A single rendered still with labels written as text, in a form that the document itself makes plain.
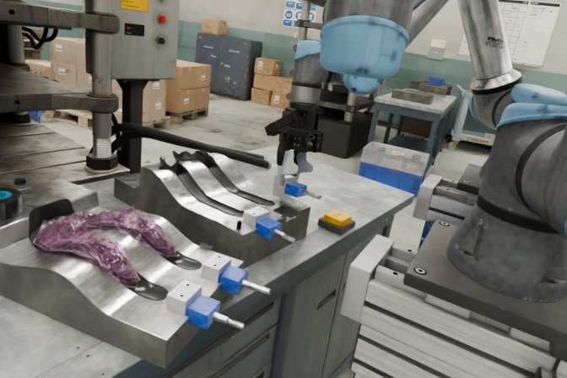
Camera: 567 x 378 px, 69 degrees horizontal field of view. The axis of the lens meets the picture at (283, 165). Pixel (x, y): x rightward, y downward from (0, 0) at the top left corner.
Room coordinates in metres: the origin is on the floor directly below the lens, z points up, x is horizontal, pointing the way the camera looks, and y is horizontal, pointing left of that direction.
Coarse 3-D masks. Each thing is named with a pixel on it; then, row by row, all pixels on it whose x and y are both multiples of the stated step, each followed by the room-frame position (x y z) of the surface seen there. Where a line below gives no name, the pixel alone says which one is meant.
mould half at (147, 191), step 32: (192, 160) 1.10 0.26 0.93; (224, 160) 1.16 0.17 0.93; (128, 192) 1.03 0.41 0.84; (160, 192) 0.95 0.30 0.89; (224, 192) 1.02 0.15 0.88; (256, 192) 1.05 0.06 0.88; (192, 224) 0.88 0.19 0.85; (224, 224) 0.82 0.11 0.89; (288, 224) 0.92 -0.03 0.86; (256, 256) 0.83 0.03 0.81
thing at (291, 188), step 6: (276, 180) 1.01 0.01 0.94; (288, 180) 1.00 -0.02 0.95; (294, 180) 1.03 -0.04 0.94; (276, 186) 1.01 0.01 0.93; (282, 186) 1.00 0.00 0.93; (288, 186) 0.99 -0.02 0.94; (294, 186) 0.98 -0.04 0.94; (300, 186) 0.98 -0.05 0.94; (306, 186) 1.00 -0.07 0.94; (276, 192) 1.00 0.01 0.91; (282, 192) 0.99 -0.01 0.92; (288, 192) 0.99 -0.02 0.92; (294, 192) 0.98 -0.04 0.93; (300, 192) 0.98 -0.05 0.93; (306, 192) 0.98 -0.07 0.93; (312, 192) 0.97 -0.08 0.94; (318, 198) 0.95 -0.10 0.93
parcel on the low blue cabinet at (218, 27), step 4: (204, 20) 8.20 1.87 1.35; (208, 20) 8.16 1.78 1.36; (212, 20) 8.13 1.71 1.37; (216, 20) 8.10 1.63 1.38; (220, 20) 8.11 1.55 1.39; (204, 24) 8.18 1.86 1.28; (208, 24) 8.14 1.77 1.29; (212, 24) 8.11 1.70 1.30; (216, 24) 8.09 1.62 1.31; (220, 24) 8.11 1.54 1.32; (224, 24) 8.24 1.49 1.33; (204, 28) 8.19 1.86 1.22; (208, 28) 8.14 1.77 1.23; (212, 28) 8.10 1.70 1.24; (216, 28) 8.08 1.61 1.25; (220, 28) 8.13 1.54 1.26; (224, 28) 8.24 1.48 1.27; (204, 32) 8.20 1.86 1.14; (208, 32) 8.15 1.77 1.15; (212, 32) 8.11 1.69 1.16; (216, 32) 8.08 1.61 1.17; (220, 32) 8.15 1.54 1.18; (224, 32) 8.26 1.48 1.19
